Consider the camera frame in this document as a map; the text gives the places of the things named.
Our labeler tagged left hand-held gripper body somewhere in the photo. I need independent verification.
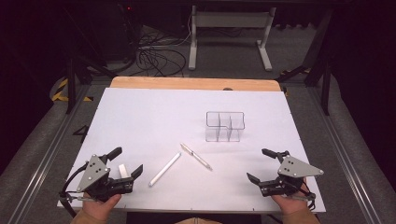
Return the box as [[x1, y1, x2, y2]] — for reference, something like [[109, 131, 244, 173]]
[[76, 153, 135, 203]]

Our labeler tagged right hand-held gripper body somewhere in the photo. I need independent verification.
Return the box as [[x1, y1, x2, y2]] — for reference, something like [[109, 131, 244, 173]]
[[259, 154, 325, 199]]

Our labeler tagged white glue stick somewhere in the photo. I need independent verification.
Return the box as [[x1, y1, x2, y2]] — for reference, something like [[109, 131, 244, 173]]
[[118, 163, 131, 179]]

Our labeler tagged white pen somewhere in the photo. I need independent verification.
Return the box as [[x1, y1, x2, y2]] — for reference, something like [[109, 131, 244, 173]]
[[148, 151, 182, 188]]

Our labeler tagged clear plastic organizer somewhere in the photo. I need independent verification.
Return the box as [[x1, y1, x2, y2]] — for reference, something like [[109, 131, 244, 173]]
[[205, 111, 246, 143]]

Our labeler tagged clear beige pen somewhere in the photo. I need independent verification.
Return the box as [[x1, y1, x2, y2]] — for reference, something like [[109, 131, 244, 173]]
[[180, 143, 214, 172]]

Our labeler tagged person's left hand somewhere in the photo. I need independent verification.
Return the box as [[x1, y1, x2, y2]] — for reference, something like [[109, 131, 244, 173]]
[[81, 192, 122, 222]]

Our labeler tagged person's right hand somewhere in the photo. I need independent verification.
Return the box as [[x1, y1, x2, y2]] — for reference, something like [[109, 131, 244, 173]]
[[270, 192, 307, 217]]

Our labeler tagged yellow black hazard tape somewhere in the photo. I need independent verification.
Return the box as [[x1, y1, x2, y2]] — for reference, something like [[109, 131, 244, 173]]
[[50, 77, 94, 103]]

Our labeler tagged black metal stand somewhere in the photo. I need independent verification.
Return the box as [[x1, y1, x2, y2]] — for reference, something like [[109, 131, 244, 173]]
[[64, 54, 119, 115], [276, 8, 333, 117]]

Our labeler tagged wooden table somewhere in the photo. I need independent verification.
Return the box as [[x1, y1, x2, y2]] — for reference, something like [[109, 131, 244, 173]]
[[109, 76, 283, 92]]

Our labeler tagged black equipment box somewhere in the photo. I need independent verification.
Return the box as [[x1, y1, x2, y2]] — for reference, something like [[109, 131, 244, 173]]
[[101, 2, 143, 64]]

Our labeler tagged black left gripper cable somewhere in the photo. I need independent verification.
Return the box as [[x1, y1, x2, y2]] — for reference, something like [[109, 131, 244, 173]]
[[58, 161, 90, 218]]

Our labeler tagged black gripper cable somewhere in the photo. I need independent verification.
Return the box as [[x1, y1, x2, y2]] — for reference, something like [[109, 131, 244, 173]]
[[298, 181, 318, 211], [58, 161, 90, 218]]

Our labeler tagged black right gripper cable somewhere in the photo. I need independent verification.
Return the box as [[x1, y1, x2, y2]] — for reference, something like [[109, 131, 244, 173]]
[[298, 181, 318, 211]]

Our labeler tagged aluminium floor rail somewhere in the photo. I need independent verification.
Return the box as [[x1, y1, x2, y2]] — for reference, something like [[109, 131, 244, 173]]
[[306, 86, 389, 224], [7, 84, 92, 224]]

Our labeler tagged tangle of black floor cables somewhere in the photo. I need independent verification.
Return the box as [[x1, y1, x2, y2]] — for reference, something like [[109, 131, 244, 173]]
[[129, 26, 189, 77]]

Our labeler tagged white metal stand frame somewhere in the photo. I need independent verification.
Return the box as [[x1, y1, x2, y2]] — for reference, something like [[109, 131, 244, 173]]
[[188, 5, 277, 72]]

